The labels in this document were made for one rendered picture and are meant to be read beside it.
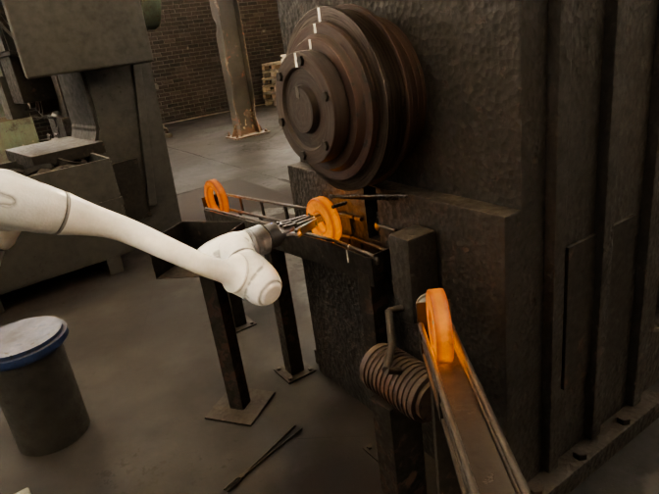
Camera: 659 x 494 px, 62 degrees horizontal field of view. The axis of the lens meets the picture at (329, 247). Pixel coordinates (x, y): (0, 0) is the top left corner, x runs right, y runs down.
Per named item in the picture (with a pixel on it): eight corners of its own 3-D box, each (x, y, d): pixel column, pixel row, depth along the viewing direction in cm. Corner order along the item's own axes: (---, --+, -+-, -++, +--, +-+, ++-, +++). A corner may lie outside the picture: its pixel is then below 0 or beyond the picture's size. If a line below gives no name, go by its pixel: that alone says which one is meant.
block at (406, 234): (423, 302, 152) (417, 222, 144) (443, 312, 146) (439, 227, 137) (393, 316, 147) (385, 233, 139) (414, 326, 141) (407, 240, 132)
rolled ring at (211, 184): (217, 182, 237) (224, 180, 239) (200, 177, 252) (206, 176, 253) (226, 222, 243) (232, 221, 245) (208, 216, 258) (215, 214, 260)
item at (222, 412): (221, 384, 226) (181, 221, 200) (278, 392, 216) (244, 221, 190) (192, 417, 208) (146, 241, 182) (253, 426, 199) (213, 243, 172)
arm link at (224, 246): (241, 251, 165) (263, 272, 156) (193, 270, 158) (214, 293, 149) (237, 221, 159) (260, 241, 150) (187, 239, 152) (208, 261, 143)
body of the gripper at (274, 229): (262, 246, 166) (287, 235, 170) (275, 253, 159) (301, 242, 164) (256, 222, 163) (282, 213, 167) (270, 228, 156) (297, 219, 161)
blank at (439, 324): (448, 366, 117) (432, 368, 117) (438, 295, 122) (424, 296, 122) (457, 360, 102) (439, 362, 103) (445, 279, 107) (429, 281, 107)
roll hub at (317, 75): (298, 154, 158) (283, 52, 147) (356, 166, 135) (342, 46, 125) (281, 159, 155) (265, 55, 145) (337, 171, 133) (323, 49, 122)
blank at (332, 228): (310, 193, 176) (301, 196, 175) (336, 197, 163) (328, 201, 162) (320, 238, 181) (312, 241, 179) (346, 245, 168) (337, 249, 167)
